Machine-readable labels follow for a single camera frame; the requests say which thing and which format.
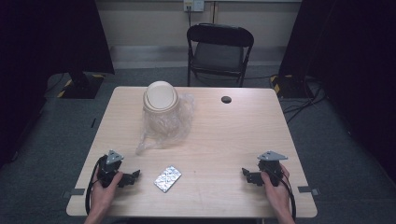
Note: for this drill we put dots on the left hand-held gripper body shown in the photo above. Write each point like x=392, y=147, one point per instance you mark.
x=107, y=174

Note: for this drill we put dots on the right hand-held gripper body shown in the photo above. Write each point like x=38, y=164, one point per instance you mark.
x=271, y=169

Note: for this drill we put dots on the person's left hand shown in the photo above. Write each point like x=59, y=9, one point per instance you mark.
x=104, y=193

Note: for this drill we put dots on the person's right hand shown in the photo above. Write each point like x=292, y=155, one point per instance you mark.
x=277, y=194

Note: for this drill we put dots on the silver foil blister pack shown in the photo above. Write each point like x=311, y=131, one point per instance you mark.
x=167, y=179

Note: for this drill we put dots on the grey tape strip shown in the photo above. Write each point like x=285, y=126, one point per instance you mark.
x=308, y=189
x=74, y=193

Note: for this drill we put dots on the small black floor strip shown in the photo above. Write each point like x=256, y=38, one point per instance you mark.
x=93, y=123

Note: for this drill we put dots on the clear plastic bag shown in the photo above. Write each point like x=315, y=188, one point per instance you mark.
x=174, y=127

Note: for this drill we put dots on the black stand base striped tape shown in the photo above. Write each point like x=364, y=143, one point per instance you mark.
x=289, y=87
x=82, y=87

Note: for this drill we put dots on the black folding chair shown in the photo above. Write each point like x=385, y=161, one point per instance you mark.
x=218, y=56

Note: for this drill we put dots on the black curtain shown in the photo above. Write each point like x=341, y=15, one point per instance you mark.
x=351, y=62
x=46, y=46

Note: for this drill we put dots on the white wall outlet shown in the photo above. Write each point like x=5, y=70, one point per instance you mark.
x=193, y=5

